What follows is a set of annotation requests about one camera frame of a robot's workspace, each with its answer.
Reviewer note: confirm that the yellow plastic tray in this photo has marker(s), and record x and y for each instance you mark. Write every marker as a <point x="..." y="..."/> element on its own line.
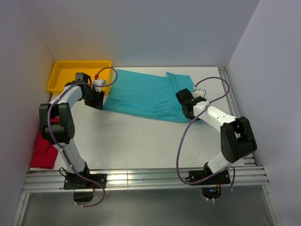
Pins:
<point x="65" y="71"/>

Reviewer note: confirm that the red t shirt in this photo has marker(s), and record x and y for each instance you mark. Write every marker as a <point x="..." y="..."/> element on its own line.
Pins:
<point x="45" y="154"/>

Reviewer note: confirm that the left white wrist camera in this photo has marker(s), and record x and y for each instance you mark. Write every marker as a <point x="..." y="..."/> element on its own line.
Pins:
<point x="98" y="83"/>

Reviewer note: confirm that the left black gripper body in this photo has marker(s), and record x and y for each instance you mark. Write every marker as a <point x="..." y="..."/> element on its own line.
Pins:
<point x="87" y="98"/>

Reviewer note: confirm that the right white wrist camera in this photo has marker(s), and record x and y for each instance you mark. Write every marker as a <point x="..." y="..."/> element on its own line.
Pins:
<point x="199" y="94"/>

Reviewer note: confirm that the front aluminium rail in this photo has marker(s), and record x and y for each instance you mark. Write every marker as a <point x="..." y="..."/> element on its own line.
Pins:
<point x="48" y="181"/>

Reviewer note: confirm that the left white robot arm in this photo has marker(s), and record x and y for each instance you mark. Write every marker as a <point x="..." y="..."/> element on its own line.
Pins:
<point x="57" y="125"/>

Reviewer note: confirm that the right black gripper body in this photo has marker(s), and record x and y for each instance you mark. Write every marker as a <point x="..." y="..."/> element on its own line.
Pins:
<point x="196" y="118"/>

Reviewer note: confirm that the teal t shirt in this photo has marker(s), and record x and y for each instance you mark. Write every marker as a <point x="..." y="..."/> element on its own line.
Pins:
<point x="148" y="96"/>

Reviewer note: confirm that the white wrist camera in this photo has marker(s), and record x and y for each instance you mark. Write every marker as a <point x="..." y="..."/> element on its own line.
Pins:
<point x="98" y="83"/>
<point x="199" y="94"/>

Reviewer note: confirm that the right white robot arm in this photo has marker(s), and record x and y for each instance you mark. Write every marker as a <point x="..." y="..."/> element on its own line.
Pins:
<point x="236" y="136"/>

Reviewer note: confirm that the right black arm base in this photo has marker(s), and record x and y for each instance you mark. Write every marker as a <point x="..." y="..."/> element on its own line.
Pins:
<point x="215" y="182"/>

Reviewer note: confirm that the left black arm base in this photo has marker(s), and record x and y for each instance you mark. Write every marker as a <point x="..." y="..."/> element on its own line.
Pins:
<point x="83" y="189"/>

